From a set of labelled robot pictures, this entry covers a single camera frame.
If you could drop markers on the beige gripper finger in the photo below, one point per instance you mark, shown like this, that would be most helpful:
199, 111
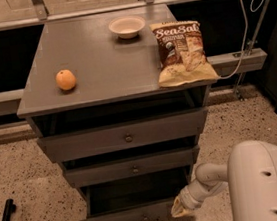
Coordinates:
181, 212
177, 204

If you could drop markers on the grey middle drawer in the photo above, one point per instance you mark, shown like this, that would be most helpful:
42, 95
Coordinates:
125, 168

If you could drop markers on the grey top drawer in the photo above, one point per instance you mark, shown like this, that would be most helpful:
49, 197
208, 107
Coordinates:
96, 141

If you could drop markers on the grey wooden drawer cabinet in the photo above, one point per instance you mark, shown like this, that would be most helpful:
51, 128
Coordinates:
106, 69

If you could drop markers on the grey drawer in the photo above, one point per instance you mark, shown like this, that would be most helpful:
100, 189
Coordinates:
96, 141
140, 198
125, 168

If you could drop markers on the sea salt chips bag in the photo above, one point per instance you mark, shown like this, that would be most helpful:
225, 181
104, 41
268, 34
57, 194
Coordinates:
181, 52

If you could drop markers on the orange fruit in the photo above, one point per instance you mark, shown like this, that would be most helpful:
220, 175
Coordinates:
65, 80

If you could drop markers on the metal diagonal pole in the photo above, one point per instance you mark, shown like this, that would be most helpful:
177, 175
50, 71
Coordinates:
247, 47

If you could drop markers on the white paper bowl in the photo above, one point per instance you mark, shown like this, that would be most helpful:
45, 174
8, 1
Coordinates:
127, 27

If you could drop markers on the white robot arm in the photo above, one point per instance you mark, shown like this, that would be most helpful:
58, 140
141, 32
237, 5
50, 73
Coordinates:
250, 175

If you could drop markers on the grey bottom drawer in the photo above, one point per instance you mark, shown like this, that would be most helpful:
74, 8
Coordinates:
140, 198

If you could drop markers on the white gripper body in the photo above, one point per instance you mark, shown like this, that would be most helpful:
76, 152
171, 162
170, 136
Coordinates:
190, 198

